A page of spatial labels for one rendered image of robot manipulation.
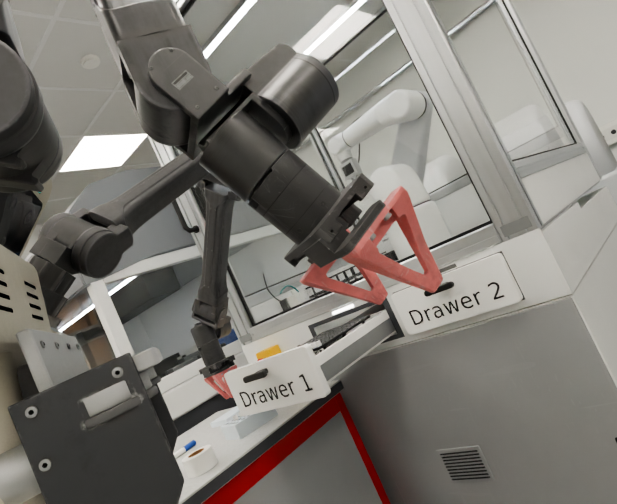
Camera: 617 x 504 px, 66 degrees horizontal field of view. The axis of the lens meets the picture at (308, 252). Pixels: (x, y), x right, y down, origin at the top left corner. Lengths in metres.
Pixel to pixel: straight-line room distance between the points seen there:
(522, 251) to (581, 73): 3.27
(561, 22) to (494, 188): 3.34
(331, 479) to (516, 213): 0.79
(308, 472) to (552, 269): 0.73
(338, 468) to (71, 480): 0.97
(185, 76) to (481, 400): 1.03
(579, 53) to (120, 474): 4.13
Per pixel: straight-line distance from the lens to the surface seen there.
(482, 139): 1.08
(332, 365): 1.04
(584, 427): 1.20
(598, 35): 4.29
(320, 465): 1.32
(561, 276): 1.08
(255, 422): 1.30
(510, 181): 1.06
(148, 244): 1.99
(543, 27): 4.37
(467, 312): 1.14
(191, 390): 1.91
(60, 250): 0.80
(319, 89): 0.42
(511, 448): 1.28
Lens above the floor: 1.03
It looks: 4 degrees up
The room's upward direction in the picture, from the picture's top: 25 degrees counter-clockwise
